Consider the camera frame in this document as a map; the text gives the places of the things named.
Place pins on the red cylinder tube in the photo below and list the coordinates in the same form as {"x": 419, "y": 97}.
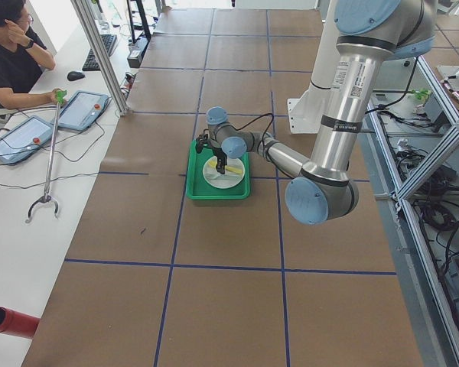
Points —
{"x": 14, "y": 323}

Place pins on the white round plate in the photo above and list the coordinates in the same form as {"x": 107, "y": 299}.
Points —
{"x": 207, "y": 170}

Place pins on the metal reacher grabber tool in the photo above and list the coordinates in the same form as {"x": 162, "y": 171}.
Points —
{"x": 46, "y": 197}

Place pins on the brown paper table cover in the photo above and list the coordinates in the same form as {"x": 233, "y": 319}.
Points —
{"x": 153, "y": 278}

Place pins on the white pedestal column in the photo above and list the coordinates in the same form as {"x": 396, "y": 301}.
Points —
{"x": 305, "y": 113}

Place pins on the black computer mouse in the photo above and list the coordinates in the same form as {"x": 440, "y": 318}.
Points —
{"x": 75, "y": 75}

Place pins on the green plastic tray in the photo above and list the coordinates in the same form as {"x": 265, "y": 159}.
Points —
{"x": 198, "y": 189}

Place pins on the far blue teach pendant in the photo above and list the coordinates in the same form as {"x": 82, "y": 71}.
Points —
{"x": 82, "y": 110}

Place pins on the white plastic spoon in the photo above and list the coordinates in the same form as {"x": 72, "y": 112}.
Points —
{"x": 222, "y": 177}

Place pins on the yellow plastic spoon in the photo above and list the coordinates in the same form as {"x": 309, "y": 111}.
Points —
{"x": 232, "y": 169}

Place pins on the near blue teach pendant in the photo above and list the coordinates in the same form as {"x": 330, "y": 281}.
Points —
{"x": 22, "y": 141}

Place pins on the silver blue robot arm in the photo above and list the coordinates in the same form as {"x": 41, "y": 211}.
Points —
{"x": 369, "y": 33}

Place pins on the aluminium frame post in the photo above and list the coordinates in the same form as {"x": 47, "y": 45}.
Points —
{"x": 85, "y": 15}

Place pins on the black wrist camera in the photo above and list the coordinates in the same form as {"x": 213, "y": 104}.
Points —
{"x": 202, "y": 142}

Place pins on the person in black shirt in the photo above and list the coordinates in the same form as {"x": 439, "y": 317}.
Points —
{"x": 23, "y": 58}

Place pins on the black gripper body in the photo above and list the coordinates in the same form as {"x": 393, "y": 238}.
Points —
{"x": 219, "y": 154}

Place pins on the blue teach pendant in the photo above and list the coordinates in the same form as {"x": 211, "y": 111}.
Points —
{"x": 82, "y": 110}
{"x": 22, "y": 141}

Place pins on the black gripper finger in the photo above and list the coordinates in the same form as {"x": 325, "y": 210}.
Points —
{"x": 219, "y": 165}
{"x": 224, "y": 161}

